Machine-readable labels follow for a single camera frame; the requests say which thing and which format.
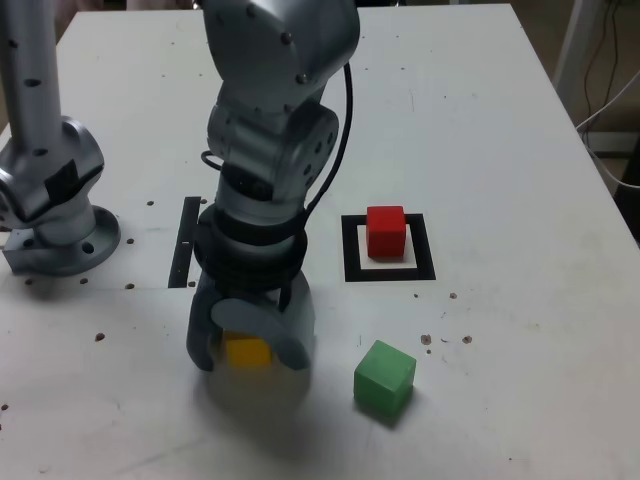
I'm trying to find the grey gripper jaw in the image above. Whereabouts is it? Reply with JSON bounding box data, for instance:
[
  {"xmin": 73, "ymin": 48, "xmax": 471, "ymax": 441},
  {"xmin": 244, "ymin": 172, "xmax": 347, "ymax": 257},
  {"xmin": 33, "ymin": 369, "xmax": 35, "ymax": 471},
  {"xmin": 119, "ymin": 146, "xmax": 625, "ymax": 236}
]
[
  {"xmin": 209, "ymin": 272, "xmax": 318, "ymax": 372},
  {"xmin": 185, "ymin": 272, "xmax": 226, "ymax": 372}
]

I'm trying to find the yellow cube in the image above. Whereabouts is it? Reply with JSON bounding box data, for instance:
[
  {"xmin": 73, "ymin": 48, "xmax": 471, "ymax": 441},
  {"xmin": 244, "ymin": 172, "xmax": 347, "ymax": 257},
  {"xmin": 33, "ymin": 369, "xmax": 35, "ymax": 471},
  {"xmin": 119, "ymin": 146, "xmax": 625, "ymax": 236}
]
[{"xmin": 223, "ymin": 338, "xmax": 274, "ymax": 370}]

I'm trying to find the green cube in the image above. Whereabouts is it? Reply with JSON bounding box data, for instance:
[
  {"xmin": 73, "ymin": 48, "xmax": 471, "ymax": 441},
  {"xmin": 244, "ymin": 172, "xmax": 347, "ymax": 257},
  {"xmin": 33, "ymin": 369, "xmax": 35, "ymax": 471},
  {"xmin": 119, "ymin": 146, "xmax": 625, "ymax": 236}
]
[{"xmin": 353, "ymin": 339, "xmax": 418, "ymax": 416}]

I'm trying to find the red cube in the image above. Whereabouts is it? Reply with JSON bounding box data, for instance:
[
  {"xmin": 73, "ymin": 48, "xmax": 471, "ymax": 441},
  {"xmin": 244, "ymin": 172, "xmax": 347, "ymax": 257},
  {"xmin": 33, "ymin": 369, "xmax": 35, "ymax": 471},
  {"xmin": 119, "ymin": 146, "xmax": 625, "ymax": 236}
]
[{"xmin": 365, "ymin": 205, "xmax": 407, "ymax": 260}]

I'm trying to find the black tape square outline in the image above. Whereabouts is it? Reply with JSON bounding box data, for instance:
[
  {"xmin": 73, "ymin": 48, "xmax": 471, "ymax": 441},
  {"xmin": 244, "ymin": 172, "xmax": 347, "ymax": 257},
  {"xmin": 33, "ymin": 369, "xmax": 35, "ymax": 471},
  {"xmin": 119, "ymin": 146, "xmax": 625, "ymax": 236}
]
[{"xmin": 340, "ymin": 213, "xmax": 437, "ymax": 284}]

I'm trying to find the black tape strip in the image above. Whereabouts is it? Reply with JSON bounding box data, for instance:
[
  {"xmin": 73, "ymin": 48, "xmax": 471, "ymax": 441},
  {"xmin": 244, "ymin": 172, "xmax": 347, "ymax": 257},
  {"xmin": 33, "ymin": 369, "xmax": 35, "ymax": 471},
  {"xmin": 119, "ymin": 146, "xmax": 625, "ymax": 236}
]
[{"xmin": 168, "ymin": 196, "xmax": 202, "ymax": 290}]

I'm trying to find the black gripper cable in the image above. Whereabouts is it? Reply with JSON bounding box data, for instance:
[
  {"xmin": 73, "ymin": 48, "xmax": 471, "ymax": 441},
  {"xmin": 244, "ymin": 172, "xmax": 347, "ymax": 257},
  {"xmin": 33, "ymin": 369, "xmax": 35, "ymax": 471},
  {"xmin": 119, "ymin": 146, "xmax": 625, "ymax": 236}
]
[{"xmin": 201, "ymin": 62, "xmax": 354, "ymax": 314}]

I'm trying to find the white background cable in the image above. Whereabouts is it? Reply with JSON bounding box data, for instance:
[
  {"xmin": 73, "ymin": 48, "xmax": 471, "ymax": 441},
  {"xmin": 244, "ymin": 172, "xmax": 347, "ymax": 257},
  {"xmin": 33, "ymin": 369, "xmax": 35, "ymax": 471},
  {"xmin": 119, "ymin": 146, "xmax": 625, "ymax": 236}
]
[{"xmin": 576, "ymin": 69, "xmax": 640, "ymax": 190}]

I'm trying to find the black hanging background cable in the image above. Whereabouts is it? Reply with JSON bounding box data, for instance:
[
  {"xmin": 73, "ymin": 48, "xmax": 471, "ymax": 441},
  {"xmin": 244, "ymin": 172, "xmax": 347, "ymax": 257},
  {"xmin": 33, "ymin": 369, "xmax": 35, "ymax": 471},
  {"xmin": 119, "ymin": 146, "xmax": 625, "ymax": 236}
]
[{"xmin": 583, "ymin": 0, "xmax": 622, "ymax": 120}]

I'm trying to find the white background post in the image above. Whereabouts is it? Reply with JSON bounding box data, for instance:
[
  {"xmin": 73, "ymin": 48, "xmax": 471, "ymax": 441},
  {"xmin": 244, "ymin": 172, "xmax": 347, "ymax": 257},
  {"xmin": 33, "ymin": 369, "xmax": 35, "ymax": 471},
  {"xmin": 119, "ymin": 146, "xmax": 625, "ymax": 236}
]
[{"xmin": 552, "ymin": 0, "xmax": 599, "ymax": 101}]

